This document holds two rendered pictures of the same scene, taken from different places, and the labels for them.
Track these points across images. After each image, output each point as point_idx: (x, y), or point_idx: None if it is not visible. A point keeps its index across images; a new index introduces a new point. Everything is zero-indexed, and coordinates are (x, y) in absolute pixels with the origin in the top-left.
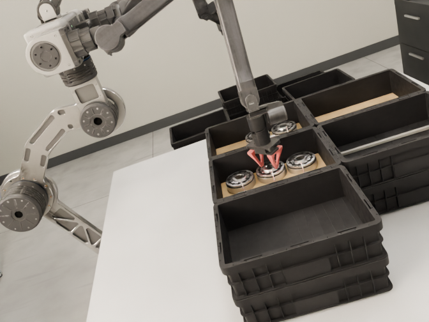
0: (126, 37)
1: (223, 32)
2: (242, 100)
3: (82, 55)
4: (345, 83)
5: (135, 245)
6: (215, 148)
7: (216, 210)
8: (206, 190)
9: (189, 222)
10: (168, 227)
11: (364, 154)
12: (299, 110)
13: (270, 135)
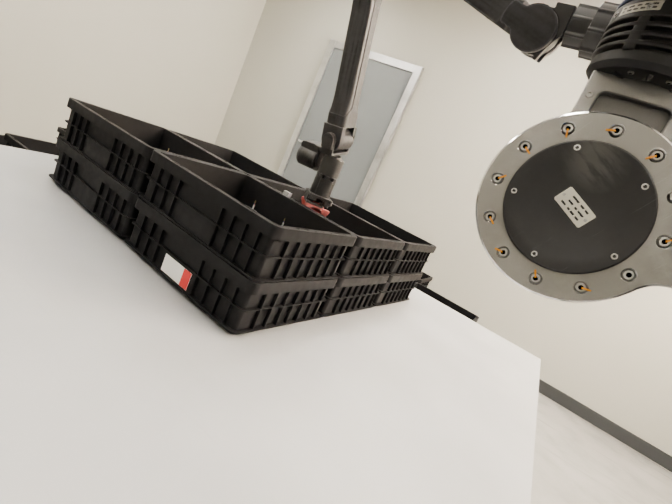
0: (507, 26)
1: (371, 44)
2: (353, 139)
3: (589, 59)
4: (105, 119)
5: (461, 412)
6: (258, 272)
7: (409, 242)
8: (292, 354)
9: (370, 357)
10: (400, 381)
11: (292, 182)
12: (197, 163)
13: (288, 192)
